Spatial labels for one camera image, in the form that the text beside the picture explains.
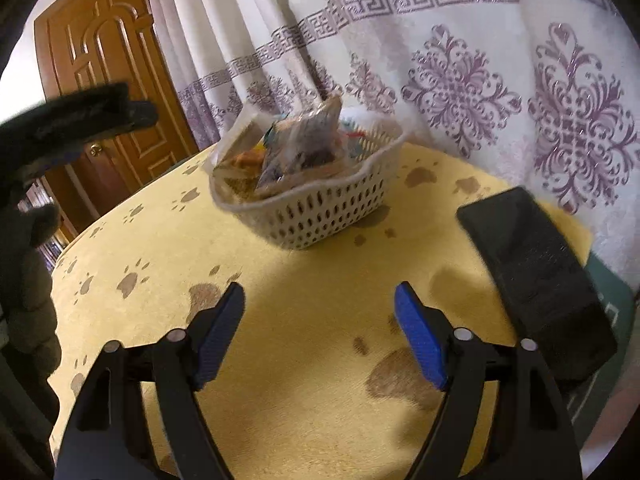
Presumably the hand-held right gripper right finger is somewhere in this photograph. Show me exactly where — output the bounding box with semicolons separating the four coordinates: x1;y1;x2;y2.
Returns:
393;281;583;480

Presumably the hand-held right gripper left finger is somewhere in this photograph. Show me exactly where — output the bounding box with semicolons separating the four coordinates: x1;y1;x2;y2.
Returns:
52;281;246;480

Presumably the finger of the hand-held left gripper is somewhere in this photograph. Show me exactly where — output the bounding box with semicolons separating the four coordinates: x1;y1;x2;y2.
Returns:
115;101;159;130

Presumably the clear long snack packet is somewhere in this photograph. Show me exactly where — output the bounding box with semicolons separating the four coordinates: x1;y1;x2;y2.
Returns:
214;109;273;177

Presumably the white plastic basket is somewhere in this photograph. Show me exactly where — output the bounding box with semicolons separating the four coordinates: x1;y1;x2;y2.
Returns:
209;105;407;252

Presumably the brown seed bar packet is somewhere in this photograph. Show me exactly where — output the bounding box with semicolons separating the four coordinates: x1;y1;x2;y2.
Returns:
255;94;347;196

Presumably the person's left forearm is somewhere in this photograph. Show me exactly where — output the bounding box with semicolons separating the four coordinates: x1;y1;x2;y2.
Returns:
0;200;63;411

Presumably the brown wooden door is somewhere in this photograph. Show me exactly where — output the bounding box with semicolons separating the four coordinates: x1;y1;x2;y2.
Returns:
34;0;201;241

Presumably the yellow paw print tablecloth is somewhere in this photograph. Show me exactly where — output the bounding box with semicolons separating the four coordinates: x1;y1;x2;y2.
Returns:
47;142;593;480

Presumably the wooden bookshelf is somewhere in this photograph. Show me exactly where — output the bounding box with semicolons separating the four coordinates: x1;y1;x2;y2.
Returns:
20;175;78;271

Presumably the black rectangular case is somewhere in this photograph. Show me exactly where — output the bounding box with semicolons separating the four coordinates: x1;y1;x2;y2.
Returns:
456;186;619;383

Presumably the white purple patterned curtain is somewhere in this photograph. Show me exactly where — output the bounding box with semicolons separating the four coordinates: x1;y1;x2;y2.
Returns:
142;0;640;281

